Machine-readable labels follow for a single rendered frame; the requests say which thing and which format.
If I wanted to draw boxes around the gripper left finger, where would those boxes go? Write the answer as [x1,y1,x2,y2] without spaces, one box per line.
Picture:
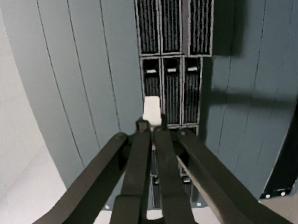
[31,97,154,224]

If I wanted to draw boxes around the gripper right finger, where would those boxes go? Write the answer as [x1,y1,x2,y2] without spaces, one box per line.
[152,96,293,224]

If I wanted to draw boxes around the dark grey server rack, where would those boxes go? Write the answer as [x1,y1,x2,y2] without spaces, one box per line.
[0,0,298,201]

